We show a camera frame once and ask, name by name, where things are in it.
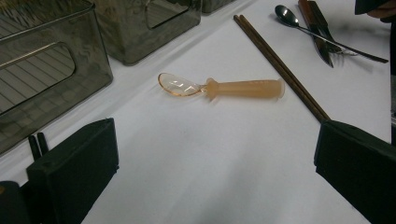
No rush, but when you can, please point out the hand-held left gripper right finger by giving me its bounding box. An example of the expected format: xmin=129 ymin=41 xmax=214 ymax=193
xmin=313 ymin=119 xmax=396 ymax=224

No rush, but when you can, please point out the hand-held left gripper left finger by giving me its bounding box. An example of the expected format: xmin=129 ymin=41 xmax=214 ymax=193
xmin=26 ymin=118 xmax=120 ymax=224

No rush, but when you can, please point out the dark-handled metal fork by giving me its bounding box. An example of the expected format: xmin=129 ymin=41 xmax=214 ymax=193
xmin=307 ymin=0 xmax=359 ymax=58

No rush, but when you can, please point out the wooden-handled steel knife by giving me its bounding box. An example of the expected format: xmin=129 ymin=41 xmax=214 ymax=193
xmin=297 ymin=0 xmax=334 ymax=69

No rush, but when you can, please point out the metal spoon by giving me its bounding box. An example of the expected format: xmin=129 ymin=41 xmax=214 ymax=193
xmin=274 ymin=4 xmax=390 ymax=64

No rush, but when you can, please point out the smoky transparent plastic bin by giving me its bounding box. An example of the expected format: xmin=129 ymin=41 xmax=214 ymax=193
xmin=92 ymin=0 xmax=204 ymax=66
xmin=0 ymin=0 xmax=114 ymax=157

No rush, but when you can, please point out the dark wooden chopstick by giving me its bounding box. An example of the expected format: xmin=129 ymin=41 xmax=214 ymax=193
xmin=237 ymin=13 xmax=332 ymax=121
xmin=233 ymin=14 xmax=326 ymax=124

